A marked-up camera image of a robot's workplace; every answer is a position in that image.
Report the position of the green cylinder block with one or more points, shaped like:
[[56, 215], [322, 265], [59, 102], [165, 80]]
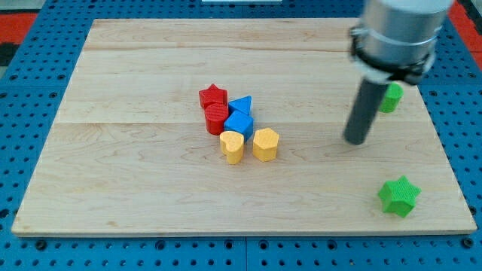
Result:
[[392, 97]]

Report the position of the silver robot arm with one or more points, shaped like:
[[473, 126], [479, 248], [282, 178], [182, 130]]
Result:
[[394, 40]]

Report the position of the yellow heart block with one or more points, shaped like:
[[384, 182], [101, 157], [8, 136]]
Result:
[[232, 146]]

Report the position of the blue cube block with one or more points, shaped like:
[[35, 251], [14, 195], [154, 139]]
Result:
[[241, 123]]

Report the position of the yellow hexagon block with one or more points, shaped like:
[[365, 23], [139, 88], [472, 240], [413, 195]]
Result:
[[265, 144]]

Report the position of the blue triangle block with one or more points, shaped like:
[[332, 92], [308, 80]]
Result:
[[242, 105]]

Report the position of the red cylinder block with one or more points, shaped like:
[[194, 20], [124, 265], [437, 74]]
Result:
[[215, 116]]

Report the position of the red star block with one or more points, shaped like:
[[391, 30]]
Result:
[[211, 95]]

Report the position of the wooden board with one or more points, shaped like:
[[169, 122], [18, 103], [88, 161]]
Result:
[[128, 154]]

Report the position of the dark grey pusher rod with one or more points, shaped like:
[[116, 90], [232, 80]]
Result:
[[364, 110]]

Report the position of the green star block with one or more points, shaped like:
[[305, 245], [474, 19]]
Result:
[[399, 197]]

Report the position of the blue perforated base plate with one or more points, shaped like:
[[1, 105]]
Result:
[[32, 84]]

